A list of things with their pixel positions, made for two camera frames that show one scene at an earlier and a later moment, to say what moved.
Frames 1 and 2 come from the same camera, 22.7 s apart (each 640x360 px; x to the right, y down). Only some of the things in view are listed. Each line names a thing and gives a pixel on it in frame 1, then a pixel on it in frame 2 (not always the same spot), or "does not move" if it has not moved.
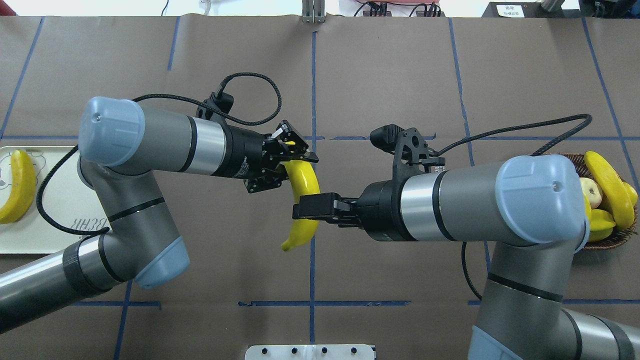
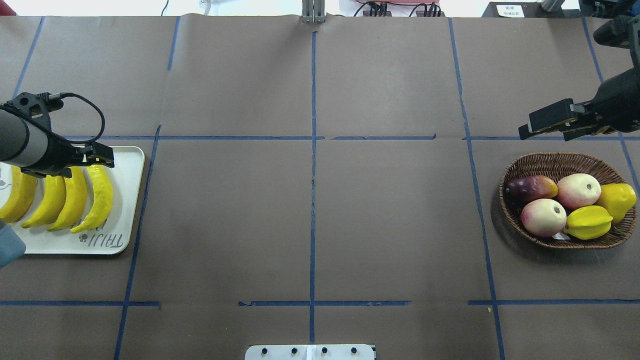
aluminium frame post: [313, 11] does not move
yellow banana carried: [23, 188] does not move
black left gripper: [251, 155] → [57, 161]
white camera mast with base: [310, 352] does not move
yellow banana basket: [619, 195] → [75, 198]
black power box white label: [521, 9] does not move
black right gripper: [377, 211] → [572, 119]
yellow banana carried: [304, 179] → [55, 194]
